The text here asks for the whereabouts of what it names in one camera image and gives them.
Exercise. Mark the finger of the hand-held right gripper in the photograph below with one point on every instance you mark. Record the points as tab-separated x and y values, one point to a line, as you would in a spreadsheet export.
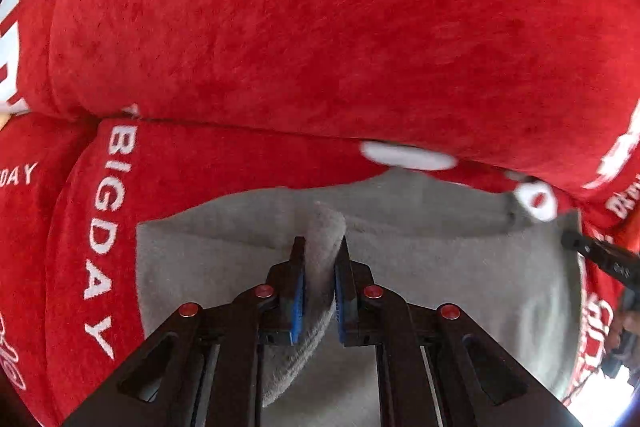
602	258

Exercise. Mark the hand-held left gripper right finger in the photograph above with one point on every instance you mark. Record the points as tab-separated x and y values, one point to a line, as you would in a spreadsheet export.
342	307

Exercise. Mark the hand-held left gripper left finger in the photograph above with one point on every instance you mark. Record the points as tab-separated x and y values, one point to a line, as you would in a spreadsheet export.
296	307

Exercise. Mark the grey towel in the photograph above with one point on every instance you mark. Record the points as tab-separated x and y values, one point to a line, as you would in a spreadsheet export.
450	267

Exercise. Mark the red printed towel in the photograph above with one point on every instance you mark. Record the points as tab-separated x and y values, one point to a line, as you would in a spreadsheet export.
300	32

